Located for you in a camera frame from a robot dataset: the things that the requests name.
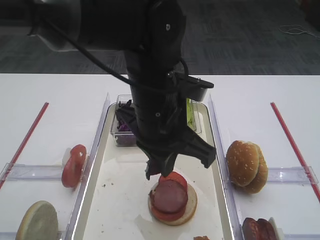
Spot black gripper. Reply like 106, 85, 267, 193
115, 88, 216, 177

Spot purple cabbage strip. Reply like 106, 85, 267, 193
145, 160, 161, 181

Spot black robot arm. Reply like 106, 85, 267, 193
26, 0, 216, 178

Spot upper tomato slice on bun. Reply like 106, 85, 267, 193
158, 171, 188, 191

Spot tomato slice on bun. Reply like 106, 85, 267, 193
158, 171, 188, 191
149, 204, 186, 222

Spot lower tomato slice on bun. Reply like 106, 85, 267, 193
149, 204, 186, 222

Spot green lettuce leaves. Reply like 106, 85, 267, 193
186, 98, 194, 128

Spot rear standing tomato slice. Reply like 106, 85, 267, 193
70, 144, 87, 164

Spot white tomato stand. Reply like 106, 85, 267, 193
61, 148, 71, 167

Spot left standing meat slice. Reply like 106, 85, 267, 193
242, 217, 261, 240

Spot standing meat slice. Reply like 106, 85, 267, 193
242, 217, 261, 240
257, 218, 277, 240

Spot right standing meat slice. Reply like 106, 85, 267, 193
257, 218, 277, 240

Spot white meat stand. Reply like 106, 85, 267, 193
268, 217, 285, 240

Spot ham slice on bun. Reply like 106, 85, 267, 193
149, 180, 188, 214

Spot purple cabbage leaves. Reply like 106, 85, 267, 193
116, 117, 136, 147

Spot clear plastic salad container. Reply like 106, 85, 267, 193
110, 94, 202, 147

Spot bottom bun on tray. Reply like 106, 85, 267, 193
147, 183, 198, 226

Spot white rectangular serving tray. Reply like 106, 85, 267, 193
75, 104, 233, 240

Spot food piece at tray edge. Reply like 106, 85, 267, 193
193, 235, 210, 240

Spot front sesame bun top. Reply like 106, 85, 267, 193
226, 140, 259, 187

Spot sesame bun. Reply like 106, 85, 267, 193
226, 140, 259, 187
243, 144, 268, 194

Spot rear sesame bun top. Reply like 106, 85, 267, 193
243, 144, 268, 194

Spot right clear acrylic divider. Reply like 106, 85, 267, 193
208, 95, 244, 240

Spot clear acrylic divider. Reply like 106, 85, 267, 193
208, 95, 244, 240
60, 94, 110, 240

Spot left clear acrylic divider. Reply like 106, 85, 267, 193
60, 94, 110, 240

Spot right red tape strip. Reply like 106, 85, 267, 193
270, 102, 320, 201

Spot red tape strip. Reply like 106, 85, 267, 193
270, 102, 320, 201
0, 102, 49, 188

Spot left red tape strip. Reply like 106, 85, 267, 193
0, 102, 49, 188

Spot standing cut bun half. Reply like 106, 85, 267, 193
15, 200, 58, 240

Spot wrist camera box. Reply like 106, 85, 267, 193
175, 72, 214, 102

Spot right clear cross rail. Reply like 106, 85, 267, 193
266, 166, 319, 185

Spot clear cross rail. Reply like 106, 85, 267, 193
266, 166, 319, 185
0, 157, 71, 181

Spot left clear cross rail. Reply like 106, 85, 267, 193
0, 157, 71, 181

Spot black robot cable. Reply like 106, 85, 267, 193
32, 14, 190, 94

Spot white cable on floor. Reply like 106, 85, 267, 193
279, 24, 320, 41

